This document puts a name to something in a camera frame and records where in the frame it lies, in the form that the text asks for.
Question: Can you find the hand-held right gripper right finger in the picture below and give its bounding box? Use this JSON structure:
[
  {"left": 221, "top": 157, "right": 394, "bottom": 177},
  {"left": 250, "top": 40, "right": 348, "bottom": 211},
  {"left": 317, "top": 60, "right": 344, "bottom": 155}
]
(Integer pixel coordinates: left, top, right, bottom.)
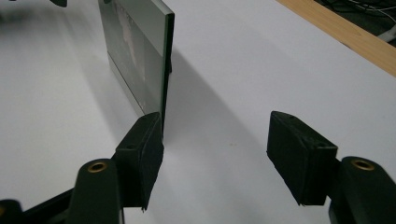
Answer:
[{"left": 266, "top": 110, "right": 339, "bottom": 207}]

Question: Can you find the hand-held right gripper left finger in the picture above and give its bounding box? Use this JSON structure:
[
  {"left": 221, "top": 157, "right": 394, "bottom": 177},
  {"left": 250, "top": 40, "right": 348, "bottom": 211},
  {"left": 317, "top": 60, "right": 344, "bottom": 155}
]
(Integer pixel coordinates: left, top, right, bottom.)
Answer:
[{"left": 112, "top": 111, "right": 165, "bottom": 213}]

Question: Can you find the rectangular mirror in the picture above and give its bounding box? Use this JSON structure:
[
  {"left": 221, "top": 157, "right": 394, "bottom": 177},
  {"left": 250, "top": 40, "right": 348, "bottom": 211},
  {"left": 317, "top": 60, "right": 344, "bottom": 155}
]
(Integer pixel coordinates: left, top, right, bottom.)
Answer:
[{"left": 97, "top": 0, "right": 176, "bottom": 140}]

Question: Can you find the bundle of floor cables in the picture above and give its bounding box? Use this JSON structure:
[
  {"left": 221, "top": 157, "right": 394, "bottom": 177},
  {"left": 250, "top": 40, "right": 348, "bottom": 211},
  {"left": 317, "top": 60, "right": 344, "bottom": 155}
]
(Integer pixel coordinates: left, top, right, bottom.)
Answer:
[{"left": 320, "top": 0, "right": 396, "bottom": 16}]

